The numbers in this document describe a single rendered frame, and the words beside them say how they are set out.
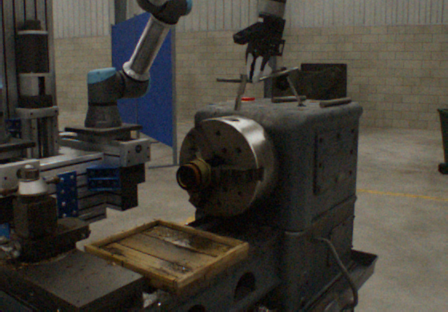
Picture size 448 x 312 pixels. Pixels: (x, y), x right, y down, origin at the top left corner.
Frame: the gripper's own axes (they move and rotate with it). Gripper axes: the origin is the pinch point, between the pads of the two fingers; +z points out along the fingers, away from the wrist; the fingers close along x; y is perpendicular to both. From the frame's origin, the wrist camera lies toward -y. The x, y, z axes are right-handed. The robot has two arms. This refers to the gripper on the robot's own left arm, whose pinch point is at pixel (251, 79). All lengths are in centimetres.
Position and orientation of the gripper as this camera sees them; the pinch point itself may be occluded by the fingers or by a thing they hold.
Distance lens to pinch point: 139.1
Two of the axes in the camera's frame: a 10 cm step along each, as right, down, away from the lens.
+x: -6.1, -3.5, 7.1
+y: 7.7, -0.4, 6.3
